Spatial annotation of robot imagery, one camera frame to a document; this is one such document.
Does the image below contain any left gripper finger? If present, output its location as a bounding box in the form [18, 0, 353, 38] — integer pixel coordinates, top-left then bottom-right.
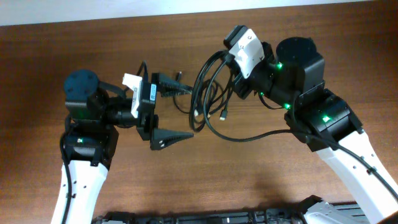
[150, 128, 194, 151]
[151, 73, 193, 96]

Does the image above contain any black cable bundle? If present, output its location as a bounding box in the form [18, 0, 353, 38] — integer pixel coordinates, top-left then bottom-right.
[172, 49, 237, 133]

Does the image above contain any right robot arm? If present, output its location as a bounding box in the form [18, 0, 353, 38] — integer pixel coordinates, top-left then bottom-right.
[223, 26, 397, 223]

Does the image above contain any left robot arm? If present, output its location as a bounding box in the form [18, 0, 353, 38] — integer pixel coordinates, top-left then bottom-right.
[52, 70, 193, 223]

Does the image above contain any right camera black cable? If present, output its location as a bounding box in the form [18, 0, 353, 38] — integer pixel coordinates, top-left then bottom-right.
[202, 54, 398, 200]

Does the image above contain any camera black cable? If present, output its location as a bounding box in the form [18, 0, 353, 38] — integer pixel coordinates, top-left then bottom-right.
[58, 60, 149, 224]
[202, 54, 398, 200]

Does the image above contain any left camera black cable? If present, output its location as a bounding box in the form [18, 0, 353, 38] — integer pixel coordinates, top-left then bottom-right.
[58, 60, 149, 224]

